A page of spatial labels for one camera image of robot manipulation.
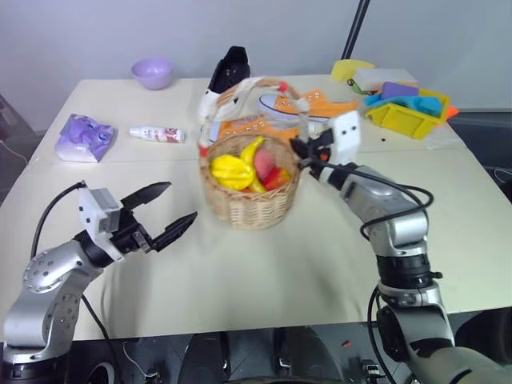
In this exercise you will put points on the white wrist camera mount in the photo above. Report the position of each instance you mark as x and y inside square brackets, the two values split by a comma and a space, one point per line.
[90, 216]
[346, 136]

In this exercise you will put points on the dark rounded shape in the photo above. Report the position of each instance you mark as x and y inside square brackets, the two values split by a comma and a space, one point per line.
[486, 330]

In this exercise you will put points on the purple sponge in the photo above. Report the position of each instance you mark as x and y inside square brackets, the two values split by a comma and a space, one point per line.
[398, 90]

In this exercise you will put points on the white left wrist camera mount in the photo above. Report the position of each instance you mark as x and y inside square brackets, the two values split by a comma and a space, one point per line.
[90, 216]

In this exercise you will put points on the orange sponge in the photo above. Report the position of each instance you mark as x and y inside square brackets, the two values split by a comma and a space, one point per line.
[451, 112]

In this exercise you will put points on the green black carabiner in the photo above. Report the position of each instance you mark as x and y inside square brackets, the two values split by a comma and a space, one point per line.
[356, 85]

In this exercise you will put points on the yellow sponge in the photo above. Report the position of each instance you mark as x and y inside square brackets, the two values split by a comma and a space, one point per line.
[344, 69]

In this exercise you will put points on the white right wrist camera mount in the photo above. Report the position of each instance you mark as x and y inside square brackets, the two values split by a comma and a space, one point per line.
[346, 136]

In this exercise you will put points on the olive grey rounded cover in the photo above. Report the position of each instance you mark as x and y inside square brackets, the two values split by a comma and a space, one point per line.
[460, 366]

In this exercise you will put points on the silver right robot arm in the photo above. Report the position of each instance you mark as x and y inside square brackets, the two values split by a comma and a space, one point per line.
[384, 200]

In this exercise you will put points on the pink peach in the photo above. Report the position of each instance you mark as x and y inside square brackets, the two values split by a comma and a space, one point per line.
[264, 162]

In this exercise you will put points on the yellow banana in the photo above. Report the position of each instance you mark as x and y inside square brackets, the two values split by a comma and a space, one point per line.
[251, 150]

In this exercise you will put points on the red orange fruit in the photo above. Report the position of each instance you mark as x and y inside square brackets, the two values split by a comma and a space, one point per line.
[276, 178]

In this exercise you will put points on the white spray bottle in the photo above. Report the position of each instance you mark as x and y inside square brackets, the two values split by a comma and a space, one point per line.
[158, 134]

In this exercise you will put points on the black shoe with white toe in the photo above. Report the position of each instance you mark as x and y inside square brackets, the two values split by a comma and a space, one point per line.
[230, 70]

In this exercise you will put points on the yellow plastic bin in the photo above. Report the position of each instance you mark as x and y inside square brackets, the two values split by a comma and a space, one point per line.
[400, 120]

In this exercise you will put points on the orange canvas sneaker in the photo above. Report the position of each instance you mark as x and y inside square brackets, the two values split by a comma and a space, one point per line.
[320, 105]
[248, 127]

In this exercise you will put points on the purple bowl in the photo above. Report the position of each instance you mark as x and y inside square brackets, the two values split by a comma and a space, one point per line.
[152, 74]

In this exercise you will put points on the white rectangular box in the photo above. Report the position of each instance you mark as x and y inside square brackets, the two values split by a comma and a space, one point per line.
[384, 76]

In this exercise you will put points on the blue sponge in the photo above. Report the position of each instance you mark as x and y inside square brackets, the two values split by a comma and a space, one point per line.
[424, 105]

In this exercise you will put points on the black stand pole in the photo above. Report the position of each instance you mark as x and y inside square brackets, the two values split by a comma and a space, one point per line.
[354, 28]

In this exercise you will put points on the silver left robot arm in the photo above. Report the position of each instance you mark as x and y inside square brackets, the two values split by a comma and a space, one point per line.
[44, 272]

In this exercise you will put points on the purple tissue pack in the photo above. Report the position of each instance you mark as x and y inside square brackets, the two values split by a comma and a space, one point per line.
[84, 138]

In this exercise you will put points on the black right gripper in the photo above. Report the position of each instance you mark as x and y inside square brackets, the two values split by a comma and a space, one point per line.
[322, 146]

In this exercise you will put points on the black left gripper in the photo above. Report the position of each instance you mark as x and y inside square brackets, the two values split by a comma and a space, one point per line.
[130, 236]

